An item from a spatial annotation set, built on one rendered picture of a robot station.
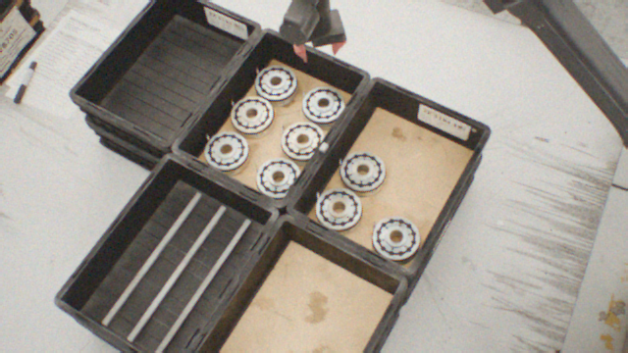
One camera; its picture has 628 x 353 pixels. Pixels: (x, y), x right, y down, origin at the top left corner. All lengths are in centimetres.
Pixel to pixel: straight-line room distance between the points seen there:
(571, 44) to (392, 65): 100
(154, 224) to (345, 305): 47
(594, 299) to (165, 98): 153
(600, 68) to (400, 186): 70
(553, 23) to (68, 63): 145
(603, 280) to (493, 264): 89
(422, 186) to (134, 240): 66
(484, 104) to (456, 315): 58
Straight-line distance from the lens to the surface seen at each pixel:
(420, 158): 160
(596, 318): 245
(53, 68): 207
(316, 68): 169
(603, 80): 100
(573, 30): 96
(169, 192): 161
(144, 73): 181
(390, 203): 155
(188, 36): 185
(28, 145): 196
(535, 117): 187
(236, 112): 165
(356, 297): 146
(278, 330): 145
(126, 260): 157
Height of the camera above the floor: 223
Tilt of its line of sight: 62 degrees down
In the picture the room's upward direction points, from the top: 6 degrees counter-clockwise
